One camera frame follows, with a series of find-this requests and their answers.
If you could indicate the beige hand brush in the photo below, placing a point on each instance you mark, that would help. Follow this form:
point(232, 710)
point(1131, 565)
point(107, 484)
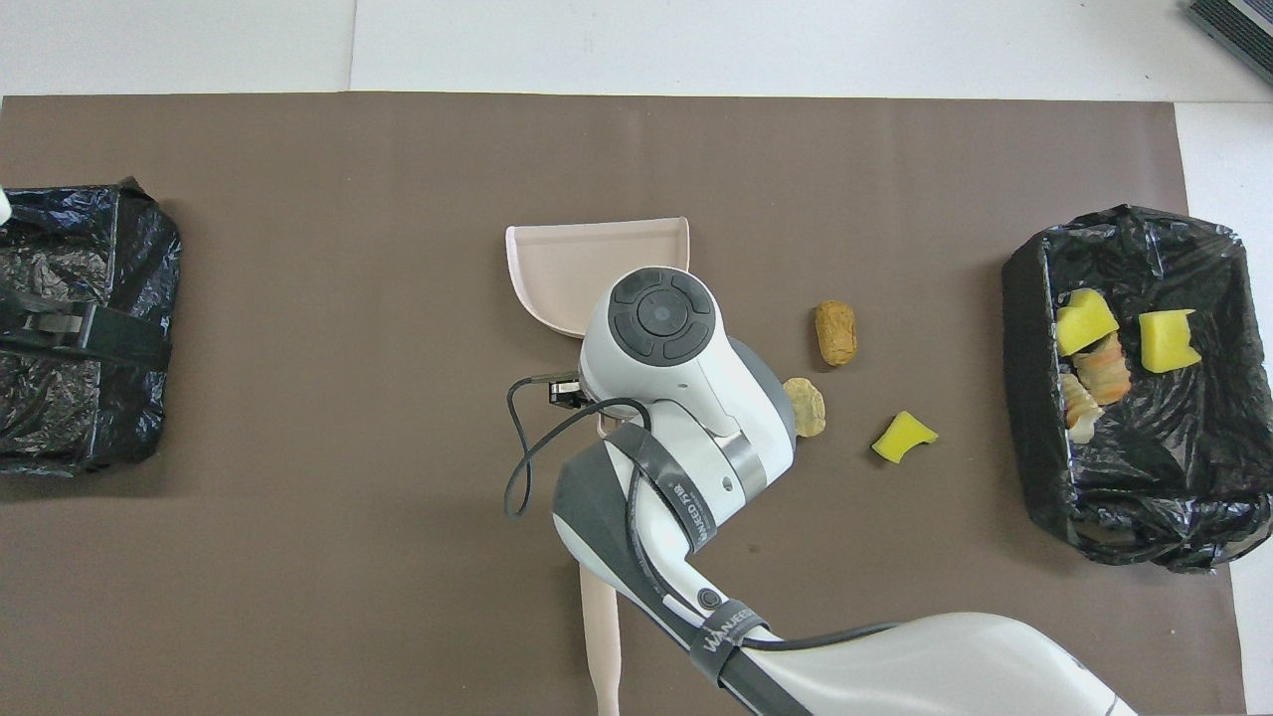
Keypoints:
point(600, 656)

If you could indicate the beige plastic dustpan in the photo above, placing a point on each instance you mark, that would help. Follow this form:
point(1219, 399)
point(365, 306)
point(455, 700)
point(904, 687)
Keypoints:
point(577, 268)

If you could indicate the green and yellow sponge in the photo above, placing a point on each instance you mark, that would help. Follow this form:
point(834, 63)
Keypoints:
point(1167, 341)

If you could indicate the brown bread roll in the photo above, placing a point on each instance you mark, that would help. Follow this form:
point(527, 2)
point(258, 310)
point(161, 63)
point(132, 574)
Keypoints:
point(835, 333)

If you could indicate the grey ribbed device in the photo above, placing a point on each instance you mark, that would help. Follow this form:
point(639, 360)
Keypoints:
point(1238, 25)

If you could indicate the yellow sponge piece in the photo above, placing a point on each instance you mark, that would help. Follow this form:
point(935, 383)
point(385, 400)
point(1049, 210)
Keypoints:
point(1084, 323)
point(903, 438)

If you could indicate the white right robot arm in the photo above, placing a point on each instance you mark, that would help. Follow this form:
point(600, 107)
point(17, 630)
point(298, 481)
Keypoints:
point(696, 398)

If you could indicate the pale crumpled chip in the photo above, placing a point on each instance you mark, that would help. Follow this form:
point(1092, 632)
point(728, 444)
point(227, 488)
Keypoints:
point(810, 408)

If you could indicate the black bag-lined bin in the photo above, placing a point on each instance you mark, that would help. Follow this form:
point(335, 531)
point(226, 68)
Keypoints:
point(1154, 467)
point(99, 418)

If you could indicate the brown paper table mat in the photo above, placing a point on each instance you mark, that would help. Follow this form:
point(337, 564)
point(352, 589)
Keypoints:
point(298, 249)

